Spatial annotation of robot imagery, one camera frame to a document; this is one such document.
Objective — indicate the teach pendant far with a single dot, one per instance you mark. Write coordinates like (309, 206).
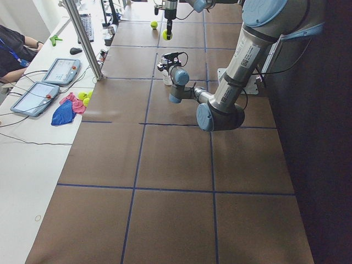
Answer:
(62, 71)

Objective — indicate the teach pendant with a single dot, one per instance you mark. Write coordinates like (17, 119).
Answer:
(62, 71)
(37, 98)

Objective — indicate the silver metal cup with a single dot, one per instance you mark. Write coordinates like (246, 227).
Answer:
(111, 30)

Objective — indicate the black computer mouse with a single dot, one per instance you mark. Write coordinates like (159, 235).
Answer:
(74, 51)

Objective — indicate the yellow Wilson tennis ball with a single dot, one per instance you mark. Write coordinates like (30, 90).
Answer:
(82, 96)

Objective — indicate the brown paper table cover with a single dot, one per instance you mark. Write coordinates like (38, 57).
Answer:
(144, 184)

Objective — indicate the small yellow tennis ball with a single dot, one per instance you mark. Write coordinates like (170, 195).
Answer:
(86, 102)

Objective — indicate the blue cloth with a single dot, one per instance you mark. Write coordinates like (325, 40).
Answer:
(64, 114)

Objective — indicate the black keyboard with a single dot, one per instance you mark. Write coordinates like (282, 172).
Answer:
(88, 26)

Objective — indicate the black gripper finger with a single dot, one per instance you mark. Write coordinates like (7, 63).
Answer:
(157, 8)
(161, 67)
(169, 25)

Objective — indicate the pink cloth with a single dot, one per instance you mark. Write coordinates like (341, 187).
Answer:
(77, 104)

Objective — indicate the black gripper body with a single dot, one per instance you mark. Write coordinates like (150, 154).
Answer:
(165, 67)
(170, 10)

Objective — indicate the yellow Roland Garros tennis ball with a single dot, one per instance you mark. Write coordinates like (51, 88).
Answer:
(167, 35)

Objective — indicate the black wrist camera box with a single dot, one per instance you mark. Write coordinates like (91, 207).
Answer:
(171, 56)

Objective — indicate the green plastic clip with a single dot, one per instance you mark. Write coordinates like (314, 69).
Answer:
(54, 39)

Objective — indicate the seated person dark shirt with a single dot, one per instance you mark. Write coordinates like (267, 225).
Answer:
(17, 52)

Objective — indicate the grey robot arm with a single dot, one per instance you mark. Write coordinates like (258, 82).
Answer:
(199, 5)
(264, 23)

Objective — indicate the clear Wilson tennis ball can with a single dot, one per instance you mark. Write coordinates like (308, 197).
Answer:
(166, 77)

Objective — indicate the teach pendant near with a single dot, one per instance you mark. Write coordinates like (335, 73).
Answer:
(37, 98)

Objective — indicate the aluminium frame post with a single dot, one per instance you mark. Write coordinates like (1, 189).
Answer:
(86, 45)

